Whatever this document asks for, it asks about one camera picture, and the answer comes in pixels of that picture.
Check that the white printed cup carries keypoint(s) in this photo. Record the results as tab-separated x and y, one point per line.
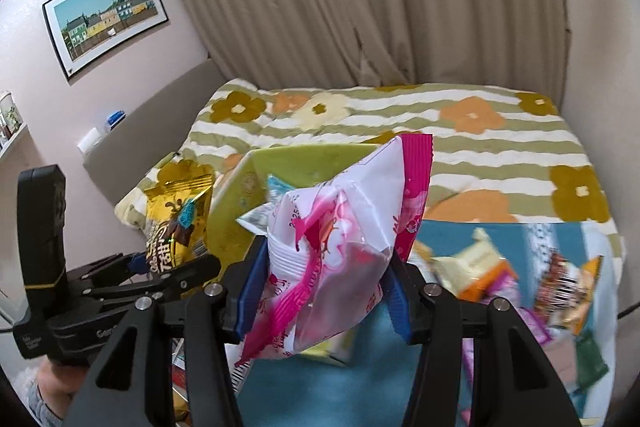
10	114

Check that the flowered striped blanket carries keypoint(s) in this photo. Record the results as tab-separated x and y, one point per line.
450	157

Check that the framed picture of houses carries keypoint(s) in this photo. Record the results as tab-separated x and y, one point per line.
105	19

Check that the gold snack packet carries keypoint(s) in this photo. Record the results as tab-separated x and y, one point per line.
175	217

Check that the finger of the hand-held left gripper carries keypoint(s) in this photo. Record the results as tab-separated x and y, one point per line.
190	272
107	264

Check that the green cardboard box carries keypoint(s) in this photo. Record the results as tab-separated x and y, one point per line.
300	167

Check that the red snack packet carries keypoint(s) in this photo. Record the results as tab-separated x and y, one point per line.
180	379

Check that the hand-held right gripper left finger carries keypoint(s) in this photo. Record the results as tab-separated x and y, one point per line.
252	287

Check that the blue patterned tablecloth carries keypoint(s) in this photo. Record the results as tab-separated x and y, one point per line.
350	399

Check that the white small box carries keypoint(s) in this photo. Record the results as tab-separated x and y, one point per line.
91	140

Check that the plain silver snack packet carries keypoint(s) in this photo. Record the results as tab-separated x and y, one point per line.
254	219

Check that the grey padded headboard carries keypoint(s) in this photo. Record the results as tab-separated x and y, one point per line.
150	122

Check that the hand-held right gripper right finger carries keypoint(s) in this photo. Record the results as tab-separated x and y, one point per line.
400	307

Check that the white wall shelf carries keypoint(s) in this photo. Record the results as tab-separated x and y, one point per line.
12	142

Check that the green snack packet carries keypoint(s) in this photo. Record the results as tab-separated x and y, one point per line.
591	359

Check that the blue and white small object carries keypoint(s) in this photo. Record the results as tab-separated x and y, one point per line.
115	118

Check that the pink and white snack packet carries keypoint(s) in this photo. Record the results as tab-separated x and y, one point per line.
340	232

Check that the purple snack packet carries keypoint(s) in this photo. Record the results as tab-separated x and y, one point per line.
534	327

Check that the person's left forearm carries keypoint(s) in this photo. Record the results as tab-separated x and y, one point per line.
55	382

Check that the orange and cream snack packet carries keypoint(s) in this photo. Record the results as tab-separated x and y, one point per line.
470	267

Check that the brown striped snack packet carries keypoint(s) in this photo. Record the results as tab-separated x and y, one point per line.
565	292

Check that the teal snack packet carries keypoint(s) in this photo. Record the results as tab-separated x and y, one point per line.
281	188

